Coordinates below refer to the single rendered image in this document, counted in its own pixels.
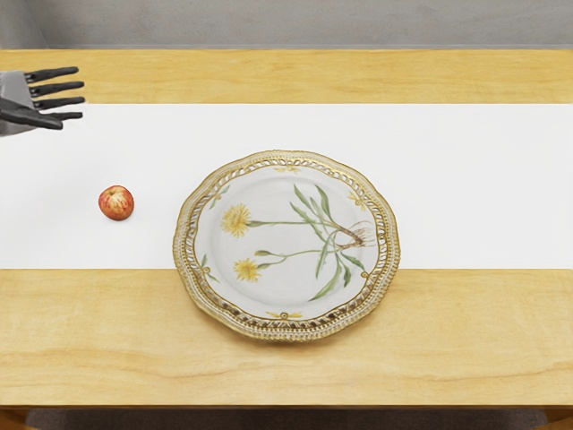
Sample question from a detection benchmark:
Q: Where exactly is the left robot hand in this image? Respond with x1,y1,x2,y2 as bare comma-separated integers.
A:
0,66,86,138

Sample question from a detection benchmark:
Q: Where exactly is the floral plate with gold rim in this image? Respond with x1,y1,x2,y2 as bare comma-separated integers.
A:
172,150,402,345

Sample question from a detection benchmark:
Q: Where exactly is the red yellow apple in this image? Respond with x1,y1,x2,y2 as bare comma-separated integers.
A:
98,185,135,221

